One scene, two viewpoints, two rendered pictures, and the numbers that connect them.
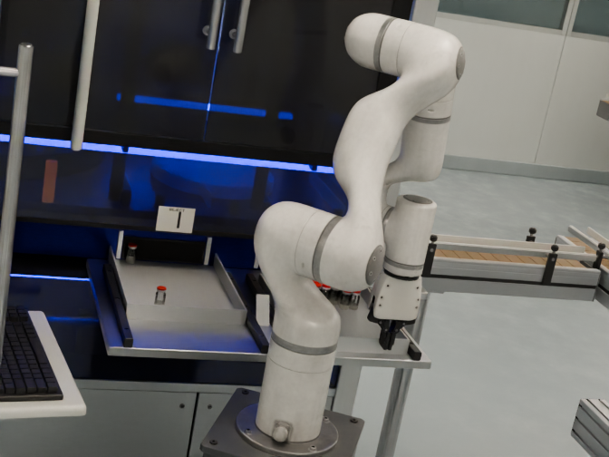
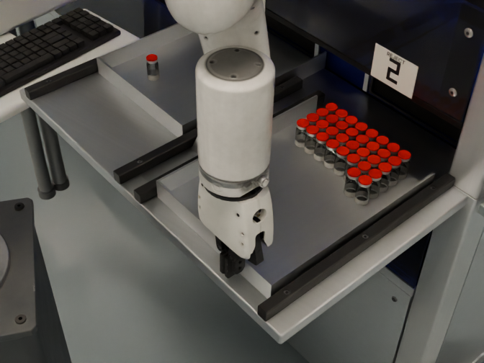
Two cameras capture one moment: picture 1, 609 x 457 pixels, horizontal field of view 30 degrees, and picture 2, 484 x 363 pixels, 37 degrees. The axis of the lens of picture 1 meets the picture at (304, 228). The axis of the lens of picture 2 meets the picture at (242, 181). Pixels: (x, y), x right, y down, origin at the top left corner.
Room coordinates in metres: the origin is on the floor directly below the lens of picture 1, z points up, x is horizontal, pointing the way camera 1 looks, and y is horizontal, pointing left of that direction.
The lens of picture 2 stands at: (2.01, -0.80, 1.66)
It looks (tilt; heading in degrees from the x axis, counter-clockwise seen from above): 43 degrees down; 67
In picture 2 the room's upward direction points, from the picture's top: 1 degrees clockwise
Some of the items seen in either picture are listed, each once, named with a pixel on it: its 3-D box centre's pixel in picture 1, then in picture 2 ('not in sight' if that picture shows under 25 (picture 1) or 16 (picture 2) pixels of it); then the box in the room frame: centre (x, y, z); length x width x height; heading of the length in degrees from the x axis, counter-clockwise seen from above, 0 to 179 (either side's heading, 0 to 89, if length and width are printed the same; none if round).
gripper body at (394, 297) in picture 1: (397, 292); (233, 204); (2.25, -0.22, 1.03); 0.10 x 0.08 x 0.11; 109
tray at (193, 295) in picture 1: (174, 283); (212, 62); (2.40, 0.27, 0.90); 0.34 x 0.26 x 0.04; 19
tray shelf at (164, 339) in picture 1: (251, 311); (243, 133); (2.39, 0.08, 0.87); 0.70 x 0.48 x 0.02; 109
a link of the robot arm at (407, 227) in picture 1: (409, 228); (235, 110); (2.25, -0.21, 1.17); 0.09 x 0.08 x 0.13; 64
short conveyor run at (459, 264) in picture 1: (478, 258); not in sight; (2.93, -0.48, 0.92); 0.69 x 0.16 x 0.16; 109
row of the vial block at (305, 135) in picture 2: (320, 294); (336, 157); (2.48, -0.06, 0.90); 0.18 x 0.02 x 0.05; 108
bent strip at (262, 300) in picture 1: (267, 319); (181, 148); (2.26, 0.04, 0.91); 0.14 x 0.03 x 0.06; 19
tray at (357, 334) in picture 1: (330, 312); (296, 185); (2.40, -0.09, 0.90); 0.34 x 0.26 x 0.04; 18
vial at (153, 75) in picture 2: (159, 297); (153, 68); (2.28, 0.28, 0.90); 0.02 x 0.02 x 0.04
